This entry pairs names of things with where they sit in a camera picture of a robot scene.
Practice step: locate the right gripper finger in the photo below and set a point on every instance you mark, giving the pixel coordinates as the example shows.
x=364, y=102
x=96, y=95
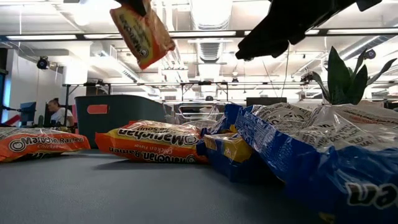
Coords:
x=267, y=40

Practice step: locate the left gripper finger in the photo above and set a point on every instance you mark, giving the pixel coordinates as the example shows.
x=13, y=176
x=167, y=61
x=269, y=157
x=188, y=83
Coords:
x=140, y=6

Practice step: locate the orange chicken ramen packet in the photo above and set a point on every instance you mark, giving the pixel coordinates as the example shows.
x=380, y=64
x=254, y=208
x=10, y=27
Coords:
x=98, y=109
x=143, y=37
x=40, y=144
x=149, y=143

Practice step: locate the black computer monitor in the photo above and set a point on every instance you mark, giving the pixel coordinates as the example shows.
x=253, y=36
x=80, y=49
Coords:
x=265, y=101

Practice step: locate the black ceiling spotlight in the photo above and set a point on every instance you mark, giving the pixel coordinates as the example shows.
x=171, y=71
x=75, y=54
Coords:
x=370, y=54
x=43, y=63

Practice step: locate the green potted plant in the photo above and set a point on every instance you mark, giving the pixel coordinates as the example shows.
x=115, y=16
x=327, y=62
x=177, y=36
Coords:
x=339, y=81

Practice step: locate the clear plastic bin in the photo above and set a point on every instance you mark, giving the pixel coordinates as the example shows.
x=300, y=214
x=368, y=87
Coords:
x=196, y=112

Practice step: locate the teal plastic bin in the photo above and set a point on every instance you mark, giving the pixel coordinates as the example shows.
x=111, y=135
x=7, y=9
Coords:
x=130, y=118

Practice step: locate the person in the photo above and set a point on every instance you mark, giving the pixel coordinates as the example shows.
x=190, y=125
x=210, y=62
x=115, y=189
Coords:
x=59, y=115

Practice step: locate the blue computer monitor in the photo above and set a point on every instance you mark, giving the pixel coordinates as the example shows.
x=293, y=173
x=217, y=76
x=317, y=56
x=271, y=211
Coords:
x=28, y=112

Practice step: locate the red bar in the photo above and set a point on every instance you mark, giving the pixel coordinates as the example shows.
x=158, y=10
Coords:
x=12, y=119

